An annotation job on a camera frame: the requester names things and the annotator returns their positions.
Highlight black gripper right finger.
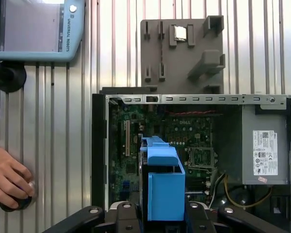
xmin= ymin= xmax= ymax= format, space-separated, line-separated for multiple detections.
xmin=184 ymin=201 xmax=291 ymax=233

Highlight hard disk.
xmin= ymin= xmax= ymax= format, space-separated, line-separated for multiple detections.
xmin=137 ymin=136 xmax=186 ymax=222

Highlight black open PC case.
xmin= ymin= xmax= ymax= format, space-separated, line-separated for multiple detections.
xmin=91 ymin=86 xmax=291 ymax=233

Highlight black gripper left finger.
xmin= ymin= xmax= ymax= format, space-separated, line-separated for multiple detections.
xmin=40 ymin=200 xmax=143 ymax=233

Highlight yellow black power wires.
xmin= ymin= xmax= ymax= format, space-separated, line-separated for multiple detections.
xmin=208 ymin=169 xmax=274 ymax=209

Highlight grey parts rack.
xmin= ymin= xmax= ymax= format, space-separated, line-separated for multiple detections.
xmin=140 ymin=16 xmax=226 ymax=95

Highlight black expansion slot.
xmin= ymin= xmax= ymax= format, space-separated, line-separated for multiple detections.
xmin=117 ymin=120 xmax=124 ymax=156

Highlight red wire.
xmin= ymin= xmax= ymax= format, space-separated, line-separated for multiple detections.
xmin=164 ymin=110 xmax=220 ymax=115

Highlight green motherboard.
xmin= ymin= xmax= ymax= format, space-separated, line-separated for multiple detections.
xmin=108 ymin=104 xmax=224 ymax=209

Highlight silver CPU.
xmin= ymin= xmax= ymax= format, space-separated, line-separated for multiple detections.
xmin=174 ymin=25 xmax=189 ymax=42

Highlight CPU socket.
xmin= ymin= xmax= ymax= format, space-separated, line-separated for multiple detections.
xmin=186 ymin=146 xmax=218 ymax=170

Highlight round black tool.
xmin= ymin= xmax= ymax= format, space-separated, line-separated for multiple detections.
xmin=0 ymin=181 xmax=37 ymax=213

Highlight grey power supply unit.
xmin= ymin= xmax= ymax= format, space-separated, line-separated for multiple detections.
xmin=241 ymin=104 xmax=291 ymax=185

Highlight person's hand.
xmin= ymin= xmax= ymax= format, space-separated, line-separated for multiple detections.
xmin=0 ymin=147 xmax=37 ymax=209

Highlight black pendant bracket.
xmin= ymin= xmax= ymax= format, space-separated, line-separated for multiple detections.
xmin=0 ymin=60 xmax=27 ymax=93

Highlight cream expansion slot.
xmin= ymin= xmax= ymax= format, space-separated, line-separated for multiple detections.
xmin=125 ymin=119 xmax=131 ymax=157

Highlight pale blue teach pendant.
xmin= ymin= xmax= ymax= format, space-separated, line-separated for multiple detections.
xmin=0 ymin=0 xmax=86 ymax=64

